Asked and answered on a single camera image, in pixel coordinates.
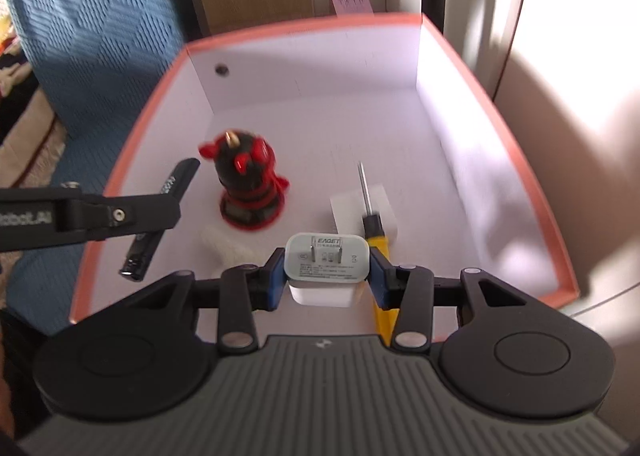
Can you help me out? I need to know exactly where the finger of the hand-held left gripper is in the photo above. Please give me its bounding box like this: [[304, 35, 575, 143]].
[[56, 182, 182, 243]]

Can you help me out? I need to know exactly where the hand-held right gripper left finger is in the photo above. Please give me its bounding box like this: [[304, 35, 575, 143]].
[[144, 247, 288, 355]]

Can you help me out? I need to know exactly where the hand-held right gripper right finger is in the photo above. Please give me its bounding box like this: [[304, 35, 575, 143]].
[[369, 252, 527, 353]]

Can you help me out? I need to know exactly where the yellow screwdriver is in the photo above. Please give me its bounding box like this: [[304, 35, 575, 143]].
[[356, 162, 401, 344]]

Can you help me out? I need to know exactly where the white charger plug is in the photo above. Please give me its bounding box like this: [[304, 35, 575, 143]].
[[285, 232, 372, 309]]

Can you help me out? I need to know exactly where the black pen-shaped device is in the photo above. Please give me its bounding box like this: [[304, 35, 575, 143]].
[[119, 158, 202, 283]]

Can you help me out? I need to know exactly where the small white box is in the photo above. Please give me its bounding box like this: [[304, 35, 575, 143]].
[[330, 184, 399, 249]]

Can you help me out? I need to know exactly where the red and black figurine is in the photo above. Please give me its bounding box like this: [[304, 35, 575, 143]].
[[198, 130, 291, 233]]

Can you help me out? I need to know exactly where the orange-rimmed cardboard storage box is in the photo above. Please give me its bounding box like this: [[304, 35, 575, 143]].
[[69, 12, 581, 344]]

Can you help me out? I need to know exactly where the beige patterned cloth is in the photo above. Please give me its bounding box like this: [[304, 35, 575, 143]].
[[0, 0, 67, 189]]

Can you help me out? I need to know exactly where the blue knitted blanket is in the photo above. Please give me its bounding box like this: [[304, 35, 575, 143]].
[[0, 0, 190, 322]]

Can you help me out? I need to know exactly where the brown cardboard box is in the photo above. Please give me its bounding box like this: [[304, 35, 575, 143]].
[[197, 0, 337, 37]]

